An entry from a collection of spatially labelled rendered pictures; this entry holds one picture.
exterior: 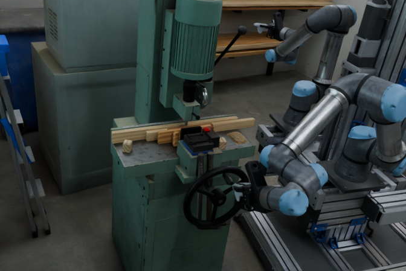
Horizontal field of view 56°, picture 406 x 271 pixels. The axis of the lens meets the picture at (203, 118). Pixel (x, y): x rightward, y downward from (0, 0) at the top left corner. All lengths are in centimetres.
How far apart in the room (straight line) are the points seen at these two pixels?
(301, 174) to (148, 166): 61
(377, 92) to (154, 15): 91
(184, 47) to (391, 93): 74
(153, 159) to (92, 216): 117
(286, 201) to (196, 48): 67
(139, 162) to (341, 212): 96
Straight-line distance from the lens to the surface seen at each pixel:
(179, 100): 165
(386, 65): 189
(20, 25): 314
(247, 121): 185
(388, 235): 267
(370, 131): 178
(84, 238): 251
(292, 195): 114
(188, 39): 147
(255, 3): 412
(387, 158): 168
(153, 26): 168
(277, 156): 126
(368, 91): 137
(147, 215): 169
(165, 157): 156
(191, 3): 144
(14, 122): 211
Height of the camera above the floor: 176
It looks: 27 degrees down
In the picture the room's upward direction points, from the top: 7 degrees clockwise
